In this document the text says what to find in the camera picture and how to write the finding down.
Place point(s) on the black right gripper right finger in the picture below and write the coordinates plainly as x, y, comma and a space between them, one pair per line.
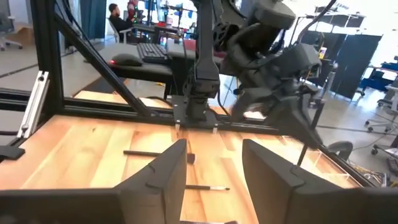
280, 199

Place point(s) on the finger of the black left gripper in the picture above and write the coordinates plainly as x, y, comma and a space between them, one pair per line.
295, 124
247, 105

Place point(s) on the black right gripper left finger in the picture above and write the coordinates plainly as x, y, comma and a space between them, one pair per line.
149, 199

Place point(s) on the black-head makeup brush silver ferrule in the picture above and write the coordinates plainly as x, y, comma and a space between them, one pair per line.
140, 153

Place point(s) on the thin black makeup brush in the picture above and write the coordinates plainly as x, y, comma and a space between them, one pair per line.
202, 187

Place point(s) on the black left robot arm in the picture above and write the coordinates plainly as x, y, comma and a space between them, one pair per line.
203, 62

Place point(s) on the brown-head fan makeup brush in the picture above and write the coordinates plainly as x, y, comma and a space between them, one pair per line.
302, 155

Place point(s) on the clear acrylic brush holder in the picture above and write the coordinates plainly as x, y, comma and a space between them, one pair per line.
329, 168

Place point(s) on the tall black partition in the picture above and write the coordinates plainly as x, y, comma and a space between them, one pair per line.
354, 65

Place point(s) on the red-pink crumpled bag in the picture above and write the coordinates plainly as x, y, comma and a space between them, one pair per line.
189, 45

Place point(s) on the blue equipment cart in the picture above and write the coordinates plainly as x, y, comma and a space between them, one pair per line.
373, 79

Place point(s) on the light grey office chair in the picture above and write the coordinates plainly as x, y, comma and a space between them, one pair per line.
392, 102

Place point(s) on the dark grey computer desk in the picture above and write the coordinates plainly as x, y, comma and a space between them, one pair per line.
146, 73

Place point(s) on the black computer keyboard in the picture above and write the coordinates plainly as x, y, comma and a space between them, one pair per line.
152, 53

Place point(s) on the black computer mouse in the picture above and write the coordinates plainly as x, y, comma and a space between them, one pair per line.
126, 59

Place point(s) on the person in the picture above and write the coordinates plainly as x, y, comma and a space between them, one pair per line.
119, 21
132, 9

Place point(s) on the white chair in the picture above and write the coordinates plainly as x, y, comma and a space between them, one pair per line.
113, 29

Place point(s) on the brown cardboard box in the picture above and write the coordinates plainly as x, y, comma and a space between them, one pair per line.
26, 35

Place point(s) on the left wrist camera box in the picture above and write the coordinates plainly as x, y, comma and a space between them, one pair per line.
306, 60

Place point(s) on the silver aluminium corner bracket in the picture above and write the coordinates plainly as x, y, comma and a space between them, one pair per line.
34, 102

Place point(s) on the black aluminium table frame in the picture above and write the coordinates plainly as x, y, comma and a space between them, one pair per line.
46, 46

